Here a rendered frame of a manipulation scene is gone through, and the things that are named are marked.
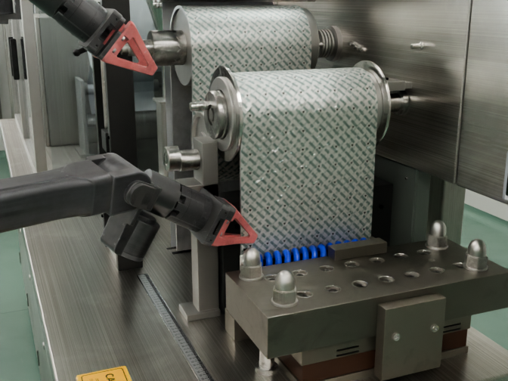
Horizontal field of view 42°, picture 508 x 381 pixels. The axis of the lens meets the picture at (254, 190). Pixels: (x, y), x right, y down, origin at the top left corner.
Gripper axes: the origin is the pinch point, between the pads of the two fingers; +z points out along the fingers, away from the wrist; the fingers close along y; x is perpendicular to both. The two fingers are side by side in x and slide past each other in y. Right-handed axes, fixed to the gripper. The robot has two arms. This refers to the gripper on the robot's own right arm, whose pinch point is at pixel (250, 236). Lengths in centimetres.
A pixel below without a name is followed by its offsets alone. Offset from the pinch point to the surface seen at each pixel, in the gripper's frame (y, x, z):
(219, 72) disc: -7.3, 20.3, -14.5
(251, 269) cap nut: 8.5, -3.2, -2.0
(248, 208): 0.2, 3.9, -2.8
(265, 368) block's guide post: 12.7, -14.9, 5.5
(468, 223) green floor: -238, 35, 269
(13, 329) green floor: -198, -109, 23
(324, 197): 0.2, 10.7, 8.5
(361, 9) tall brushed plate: -21, 45, 9
